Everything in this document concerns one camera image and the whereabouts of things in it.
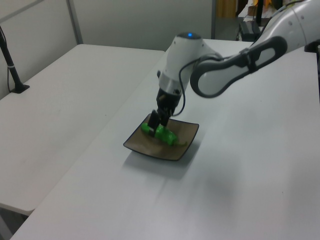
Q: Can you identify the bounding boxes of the grey metal partition post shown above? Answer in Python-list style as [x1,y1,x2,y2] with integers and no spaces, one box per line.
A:
[65,0,84,46]

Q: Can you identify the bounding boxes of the white folding side table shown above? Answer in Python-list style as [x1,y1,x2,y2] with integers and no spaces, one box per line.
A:
[0,43,166,217]

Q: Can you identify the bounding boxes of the grey partition edge post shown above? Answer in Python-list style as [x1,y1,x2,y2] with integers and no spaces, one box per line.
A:
[210,0,217,40]

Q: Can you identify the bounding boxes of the green chili pepper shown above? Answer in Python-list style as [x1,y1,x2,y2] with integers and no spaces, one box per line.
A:
[140,121,188,147]

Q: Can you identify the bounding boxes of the yellow wooden panel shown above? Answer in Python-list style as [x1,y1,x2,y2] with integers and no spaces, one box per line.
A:
[216,0,238,19]

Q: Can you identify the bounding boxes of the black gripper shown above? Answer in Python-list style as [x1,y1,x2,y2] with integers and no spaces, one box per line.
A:
[146,87,181,137]

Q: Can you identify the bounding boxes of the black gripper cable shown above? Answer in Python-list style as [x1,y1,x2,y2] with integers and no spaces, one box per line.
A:
[172,55,226,117]

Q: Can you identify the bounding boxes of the black monitor stand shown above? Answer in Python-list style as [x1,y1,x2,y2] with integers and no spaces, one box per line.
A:
[255,0,265,27]

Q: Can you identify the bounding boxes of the square brown ceramic plate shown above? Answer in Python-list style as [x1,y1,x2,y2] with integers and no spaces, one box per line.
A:
[122,112,200,162]

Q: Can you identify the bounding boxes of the black camera pole with base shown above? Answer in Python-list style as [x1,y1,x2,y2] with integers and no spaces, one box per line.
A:
[0,24,31,95]

